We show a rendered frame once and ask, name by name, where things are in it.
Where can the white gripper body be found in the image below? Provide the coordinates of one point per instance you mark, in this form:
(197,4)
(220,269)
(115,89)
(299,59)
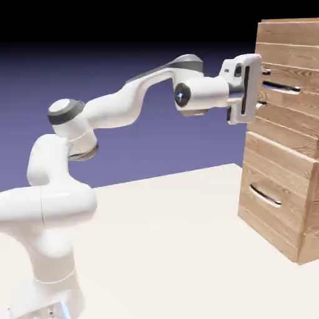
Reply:
(253,84)

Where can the light wood cabinet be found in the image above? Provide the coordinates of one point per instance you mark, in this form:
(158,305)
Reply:
(286,32)

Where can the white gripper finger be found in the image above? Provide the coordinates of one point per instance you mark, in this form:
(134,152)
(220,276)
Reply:
(265,71)
(260,104)

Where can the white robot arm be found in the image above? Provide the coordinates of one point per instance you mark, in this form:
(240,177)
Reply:
(74,117)

